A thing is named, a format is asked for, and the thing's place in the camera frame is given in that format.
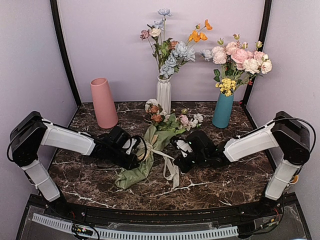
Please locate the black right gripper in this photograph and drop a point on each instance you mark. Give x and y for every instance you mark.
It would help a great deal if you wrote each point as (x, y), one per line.
(185, 167)

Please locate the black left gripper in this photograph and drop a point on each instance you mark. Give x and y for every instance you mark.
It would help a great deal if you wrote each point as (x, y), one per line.
(128, 165)

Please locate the beige ribbon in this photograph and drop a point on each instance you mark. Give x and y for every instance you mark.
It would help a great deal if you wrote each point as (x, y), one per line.
(170, 170)

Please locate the flower bouquet green paper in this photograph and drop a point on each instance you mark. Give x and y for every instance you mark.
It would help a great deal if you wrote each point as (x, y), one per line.
(164, 126)

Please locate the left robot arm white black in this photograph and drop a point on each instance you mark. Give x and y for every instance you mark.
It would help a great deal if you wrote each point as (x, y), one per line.
(34, 134)

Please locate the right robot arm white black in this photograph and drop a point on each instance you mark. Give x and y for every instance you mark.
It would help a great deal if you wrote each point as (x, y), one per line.
(295, 138)

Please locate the pink ceramic vase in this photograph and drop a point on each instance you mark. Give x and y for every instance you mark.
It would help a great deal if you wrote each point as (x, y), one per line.
(103, 103)

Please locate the teal vase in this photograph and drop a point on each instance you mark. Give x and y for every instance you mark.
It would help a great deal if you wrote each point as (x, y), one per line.
(223, 110)

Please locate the white ribbed vase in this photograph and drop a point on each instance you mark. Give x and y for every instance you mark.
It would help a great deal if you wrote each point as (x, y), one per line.
(164, 93)

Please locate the pink peony flower arrangement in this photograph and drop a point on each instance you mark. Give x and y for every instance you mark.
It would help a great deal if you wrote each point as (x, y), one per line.
(239, 66)

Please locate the blue and orange flower arrangement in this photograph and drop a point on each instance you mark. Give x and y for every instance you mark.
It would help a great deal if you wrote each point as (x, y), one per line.
(170, 54)

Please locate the white mug yellow inside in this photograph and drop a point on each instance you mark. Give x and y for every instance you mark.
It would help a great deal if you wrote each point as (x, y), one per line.
(294, 180)

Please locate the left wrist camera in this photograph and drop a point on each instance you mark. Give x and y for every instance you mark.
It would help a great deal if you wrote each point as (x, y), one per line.
(135, 142)

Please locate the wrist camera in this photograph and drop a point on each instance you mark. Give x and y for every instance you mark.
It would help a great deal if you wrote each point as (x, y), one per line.
(135, 142)
(182, 145)

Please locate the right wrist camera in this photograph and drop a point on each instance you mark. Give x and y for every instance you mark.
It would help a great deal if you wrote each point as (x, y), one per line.
(182, 145)

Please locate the black left corner post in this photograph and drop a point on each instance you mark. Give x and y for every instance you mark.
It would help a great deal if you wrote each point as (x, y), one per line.
(63, 51)

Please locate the white slotted cable duct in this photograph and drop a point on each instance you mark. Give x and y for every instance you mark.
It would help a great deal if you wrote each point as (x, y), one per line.
(127, 231)

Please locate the black front table rail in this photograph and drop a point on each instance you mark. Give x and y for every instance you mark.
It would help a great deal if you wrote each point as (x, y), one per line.
(93, 212)

